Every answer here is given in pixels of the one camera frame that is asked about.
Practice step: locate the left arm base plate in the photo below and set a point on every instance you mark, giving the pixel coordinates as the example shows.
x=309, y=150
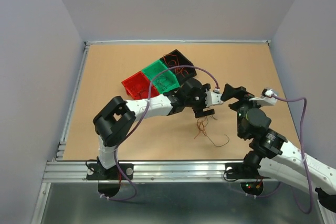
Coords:
x=96, y=171

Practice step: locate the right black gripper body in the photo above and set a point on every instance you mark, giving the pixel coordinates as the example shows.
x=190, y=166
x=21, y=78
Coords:
x=243, y=105

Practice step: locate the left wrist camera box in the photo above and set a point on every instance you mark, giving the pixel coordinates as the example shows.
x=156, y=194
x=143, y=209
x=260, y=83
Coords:
x=213, y=98

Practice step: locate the green plastic bin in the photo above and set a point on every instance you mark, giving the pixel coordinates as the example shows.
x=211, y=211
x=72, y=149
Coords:
x=166, y=81

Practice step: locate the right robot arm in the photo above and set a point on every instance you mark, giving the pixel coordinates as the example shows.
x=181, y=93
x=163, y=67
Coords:
x=272, y=154

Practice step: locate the aluminium mounting rail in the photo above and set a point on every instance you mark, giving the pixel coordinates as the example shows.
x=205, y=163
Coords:
x=169, y=171

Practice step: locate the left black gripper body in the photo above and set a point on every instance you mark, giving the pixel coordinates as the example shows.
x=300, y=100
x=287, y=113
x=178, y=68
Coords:
x=198, y=102

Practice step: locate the black plastic bin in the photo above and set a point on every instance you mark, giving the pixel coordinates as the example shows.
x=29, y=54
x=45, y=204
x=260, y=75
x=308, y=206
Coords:
x=182, y=73

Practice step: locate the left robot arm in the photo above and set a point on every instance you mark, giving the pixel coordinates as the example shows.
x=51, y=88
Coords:
x=114, y=121

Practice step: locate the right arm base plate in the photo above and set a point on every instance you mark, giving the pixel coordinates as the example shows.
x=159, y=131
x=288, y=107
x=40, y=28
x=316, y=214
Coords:
x=238, y=171

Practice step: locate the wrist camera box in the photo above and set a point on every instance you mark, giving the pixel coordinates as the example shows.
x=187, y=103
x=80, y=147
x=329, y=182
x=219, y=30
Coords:
x=213, y=98
x=267, y=98

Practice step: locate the red plastic bin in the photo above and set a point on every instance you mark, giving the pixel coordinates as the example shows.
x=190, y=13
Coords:
x=137, y=86

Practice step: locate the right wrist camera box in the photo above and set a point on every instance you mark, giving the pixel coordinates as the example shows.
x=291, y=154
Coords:
x=267, y=98

